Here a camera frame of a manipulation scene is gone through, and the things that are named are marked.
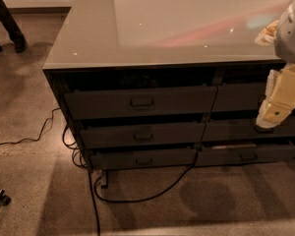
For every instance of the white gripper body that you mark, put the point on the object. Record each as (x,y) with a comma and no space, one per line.
(291,33)

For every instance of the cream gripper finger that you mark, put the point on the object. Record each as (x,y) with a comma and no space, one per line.
(279,99)
(267,36)

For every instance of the grey drawer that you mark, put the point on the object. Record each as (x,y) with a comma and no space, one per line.
(239,97)
(244,154)
(143,158)
(142,135)
(244,129)
(97,104)

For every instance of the grey drawer cabinet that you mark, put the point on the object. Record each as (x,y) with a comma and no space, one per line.
(148,44)

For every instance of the person in dark trousers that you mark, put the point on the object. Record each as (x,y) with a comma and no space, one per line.
(12,28)

